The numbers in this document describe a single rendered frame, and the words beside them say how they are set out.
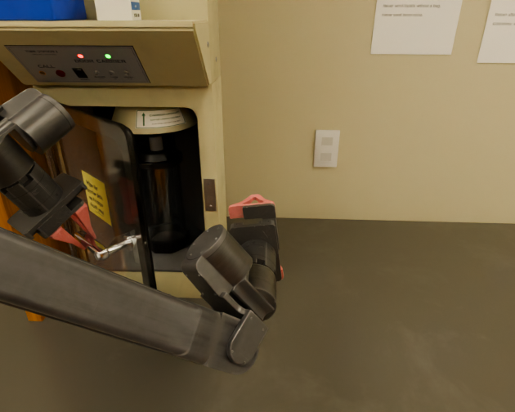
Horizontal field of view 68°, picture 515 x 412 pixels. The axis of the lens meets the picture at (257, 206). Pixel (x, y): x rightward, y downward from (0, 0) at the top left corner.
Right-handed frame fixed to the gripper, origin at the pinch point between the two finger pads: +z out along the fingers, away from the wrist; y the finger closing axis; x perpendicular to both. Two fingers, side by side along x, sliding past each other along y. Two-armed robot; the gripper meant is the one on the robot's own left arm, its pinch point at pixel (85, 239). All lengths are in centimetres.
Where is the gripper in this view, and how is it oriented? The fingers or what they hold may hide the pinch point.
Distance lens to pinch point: 66.3
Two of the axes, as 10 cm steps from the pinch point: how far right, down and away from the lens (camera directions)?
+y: -5.7, 7.1, -4.1
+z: 3.2, 6.5, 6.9
